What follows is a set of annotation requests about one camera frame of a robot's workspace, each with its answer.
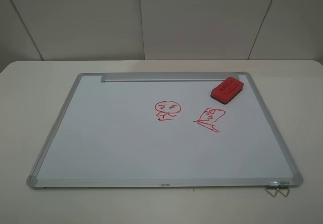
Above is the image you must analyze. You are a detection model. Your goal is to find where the red whiteboard eraser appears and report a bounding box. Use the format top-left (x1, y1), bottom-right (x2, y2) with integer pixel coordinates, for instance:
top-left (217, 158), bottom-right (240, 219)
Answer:
top-left (210, 77), bottom-right (244, 104)

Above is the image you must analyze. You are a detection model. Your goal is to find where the red face drawing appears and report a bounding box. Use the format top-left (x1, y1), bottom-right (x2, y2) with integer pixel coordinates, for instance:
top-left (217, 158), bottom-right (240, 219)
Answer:
top-left (154, 100), bottom-right (182, 121)

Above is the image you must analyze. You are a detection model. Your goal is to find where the red scribble drawing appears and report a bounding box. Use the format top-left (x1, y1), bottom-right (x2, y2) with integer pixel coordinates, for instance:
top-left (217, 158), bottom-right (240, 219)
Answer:
top-left (194, 108), bottom-right (226, 133)

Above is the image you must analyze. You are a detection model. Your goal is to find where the grey pen tray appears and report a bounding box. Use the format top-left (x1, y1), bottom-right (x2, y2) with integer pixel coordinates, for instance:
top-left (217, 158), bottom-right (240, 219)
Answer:
top-left (101, 72), bottom-right (239, 83)

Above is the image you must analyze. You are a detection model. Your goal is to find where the left metal binder clip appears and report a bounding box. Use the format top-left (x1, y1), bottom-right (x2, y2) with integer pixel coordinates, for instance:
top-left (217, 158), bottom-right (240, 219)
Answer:
top-left (265, 181), bottom-right (279, 197)

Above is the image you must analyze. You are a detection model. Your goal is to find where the metal binder clip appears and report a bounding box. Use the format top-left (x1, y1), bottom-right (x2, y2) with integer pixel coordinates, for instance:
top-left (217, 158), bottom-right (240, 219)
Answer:
top-left (276, 181), bottom-right (290, 198)
top-left (265, 181), bottom-right (279, 197)

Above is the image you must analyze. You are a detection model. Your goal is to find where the right metal binder clip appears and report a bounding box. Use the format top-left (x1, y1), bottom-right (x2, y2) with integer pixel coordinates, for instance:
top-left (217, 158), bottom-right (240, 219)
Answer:
top-left (276, 181), bottom-right (290, 198)

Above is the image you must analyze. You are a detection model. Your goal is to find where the white whiteboard with grey frame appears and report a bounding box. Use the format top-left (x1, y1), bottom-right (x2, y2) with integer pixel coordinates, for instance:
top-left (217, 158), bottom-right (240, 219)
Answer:
top-left (26, 72), bottom-right (303, 188)

